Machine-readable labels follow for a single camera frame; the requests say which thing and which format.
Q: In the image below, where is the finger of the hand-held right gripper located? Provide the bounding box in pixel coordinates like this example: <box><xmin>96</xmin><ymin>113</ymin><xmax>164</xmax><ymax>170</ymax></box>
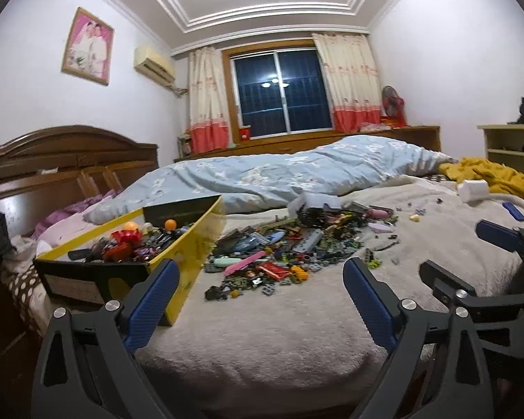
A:
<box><xmin>419</xmin><ymin>259</ymin><xmax>524</xmax><ymax>361</ymax></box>
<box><xmin>475</xmin><ymin>219</ymin><xmax>524</xmax><ymax>297</ymax></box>

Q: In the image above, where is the red standing fan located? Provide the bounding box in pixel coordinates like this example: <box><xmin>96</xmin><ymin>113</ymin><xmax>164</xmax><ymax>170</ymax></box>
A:
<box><xmin>381</xmin><ymin>86</ymin><xmax>406</xmax><ymax>125</ymax></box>

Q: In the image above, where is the dark wooden headboard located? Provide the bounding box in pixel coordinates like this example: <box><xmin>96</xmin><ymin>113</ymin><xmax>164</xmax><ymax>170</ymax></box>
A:
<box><xmin>0</xmin><ymin>125</ymin><xmax>159</xmax><ymax>245</ymax></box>

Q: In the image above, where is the cream curtain with red hem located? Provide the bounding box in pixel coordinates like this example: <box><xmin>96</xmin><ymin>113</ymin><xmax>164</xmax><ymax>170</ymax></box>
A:
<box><xmin>188</xmin><ymin>46</ymin><xmax>232</xmax><ymax>154</ymax></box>
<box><xmin>312</xmin><ymin>32</ymin><xmax>384</xmax><ymax>134</ymax></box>

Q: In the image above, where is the cream air conditioner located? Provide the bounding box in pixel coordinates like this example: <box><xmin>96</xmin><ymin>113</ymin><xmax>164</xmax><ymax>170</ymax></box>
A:
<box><xmin>133</xmin><ymin>44</ymin><xmax>176</xmax><ymax>86</ymax></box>

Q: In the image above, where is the pink framed wall photo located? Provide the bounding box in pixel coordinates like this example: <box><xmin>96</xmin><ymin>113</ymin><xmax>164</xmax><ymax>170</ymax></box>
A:
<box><xmin>61</xmin><ymin>7</ymin><xmax>115</xmax><ymax>86</ymax></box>

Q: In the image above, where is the pink flat stick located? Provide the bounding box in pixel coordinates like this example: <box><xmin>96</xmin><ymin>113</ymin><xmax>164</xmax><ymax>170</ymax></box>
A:
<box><xmin>224</xmin><ymin>251</ymin><xmax>266</xmax><ymax>277</ymax></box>

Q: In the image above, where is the white tissue roll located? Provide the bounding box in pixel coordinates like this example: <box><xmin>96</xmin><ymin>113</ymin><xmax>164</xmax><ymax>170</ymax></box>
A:
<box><xmin>457</xmin><ymin>179</ymin><xmax>490</xmax><ymax>202</ymax></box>

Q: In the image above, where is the black toy frame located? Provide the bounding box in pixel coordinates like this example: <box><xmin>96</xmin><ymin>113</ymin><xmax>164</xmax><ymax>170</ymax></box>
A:
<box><xmin>297</xmin><ymin>206</ymin><xmax>333</xmax><ymax>228</ymax></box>

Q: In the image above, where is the red packet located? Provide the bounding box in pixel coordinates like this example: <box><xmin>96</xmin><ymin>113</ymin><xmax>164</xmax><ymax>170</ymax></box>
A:
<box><xmin>262</xmin><ymin>262</ymin><xmax>291</xmax><ymax>281</ymax></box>

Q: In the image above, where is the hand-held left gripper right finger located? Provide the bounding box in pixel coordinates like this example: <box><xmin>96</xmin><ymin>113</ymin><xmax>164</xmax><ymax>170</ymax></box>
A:
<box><xmin>341</xmin><ymin>257</ymin><xmax>494</xmax><ymax>419</ymax></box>

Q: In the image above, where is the brown polka dot sheet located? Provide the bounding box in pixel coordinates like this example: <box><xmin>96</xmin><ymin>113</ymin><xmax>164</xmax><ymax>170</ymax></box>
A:
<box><xmin>2</xmin><ymin>249</ymin><xmax>53</xmax><ymax>337</ymax></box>

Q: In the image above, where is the cream shelf cabinet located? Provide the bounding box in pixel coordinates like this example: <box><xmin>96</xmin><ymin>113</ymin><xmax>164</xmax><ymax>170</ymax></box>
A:
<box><xmin>477</xmin><ymin>123</ymin><xmax>524</xmax><ymax>167</ymax></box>

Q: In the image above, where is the pile of toy bricks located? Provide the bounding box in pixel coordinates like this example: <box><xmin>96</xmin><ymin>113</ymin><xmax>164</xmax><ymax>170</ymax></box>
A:
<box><xmin>203</xmin><ymin>196</ymin><xmax>400</xmax><ymax>302</ymax></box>

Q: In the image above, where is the light blue floral duvet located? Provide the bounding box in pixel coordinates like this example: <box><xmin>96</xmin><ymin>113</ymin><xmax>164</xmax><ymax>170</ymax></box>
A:
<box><xmin>84</xmin><ymin>135</ymin><xmax>457</xmax><ymax>225</ymax></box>

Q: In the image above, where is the mustard yellow blanket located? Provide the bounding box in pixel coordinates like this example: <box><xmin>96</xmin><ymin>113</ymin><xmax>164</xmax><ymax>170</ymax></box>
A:
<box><xmin>439</xmin><ymin>157</ymin><xmax>524</xmax><ymax>206</ymax></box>

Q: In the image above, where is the yellow cardboard box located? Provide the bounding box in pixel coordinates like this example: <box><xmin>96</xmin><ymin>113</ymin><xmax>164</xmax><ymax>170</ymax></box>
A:
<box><xmin>32</xmin><ymin>194</ymin><xmax>225</xmax><ymax>327</ymax></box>

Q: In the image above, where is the dark wooden nightstand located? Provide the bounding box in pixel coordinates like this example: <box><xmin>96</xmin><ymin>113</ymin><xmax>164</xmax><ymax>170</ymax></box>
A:
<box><xmin>0</xmin><ymin>266</ymin><xmax>42</xmax><ymax>419</ymax></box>

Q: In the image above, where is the red toy figure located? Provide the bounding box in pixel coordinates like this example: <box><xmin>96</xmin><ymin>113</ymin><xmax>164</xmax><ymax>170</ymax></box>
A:
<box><xmin>111</xmin><ymin>230</ymin><xmax>143</xmax><ymax>249</ymax></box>

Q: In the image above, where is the blue flat stick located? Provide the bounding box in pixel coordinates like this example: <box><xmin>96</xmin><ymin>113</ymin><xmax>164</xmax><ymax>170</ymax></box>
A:
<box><xmin>502</xmin><ymin>202</ymin><xmax>524</xmax><ymax>222</ymax></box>

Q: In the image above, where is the wooden framed window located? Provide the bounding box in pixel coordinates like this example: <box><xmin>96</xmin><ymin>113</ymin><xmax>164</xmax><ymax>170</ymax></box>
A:
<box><xmin>222</xmin><ymin>39</ymin><xmax>336</xmax><ymax>140</ymax></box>

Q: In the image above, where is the pink and purple pillow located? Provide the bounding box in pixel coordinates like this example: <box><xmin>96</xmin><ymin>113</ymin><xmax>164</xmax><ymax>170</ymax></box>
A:
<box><xmin>34</xmin><ymin>190</ymin><xmax>118</xmax><ymax>247</ymax></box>

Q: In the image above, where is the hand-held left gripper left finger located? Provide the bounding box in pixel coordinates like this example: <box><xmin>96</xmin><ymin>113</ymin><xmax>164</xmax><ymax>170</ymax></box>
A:
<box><xmin>31</xmin><ymin>258</ymin><xmax>182</xmax><ymax>419</ymax></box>

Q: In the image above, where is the long grey toy hull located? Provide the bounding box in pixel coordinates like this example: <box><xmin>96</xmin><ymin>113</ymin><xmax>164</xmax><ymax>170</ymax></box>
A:
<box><xmin>294</xmin><ymin>229</ymin><xmax>324</xmax><ymax>254</ymax></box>

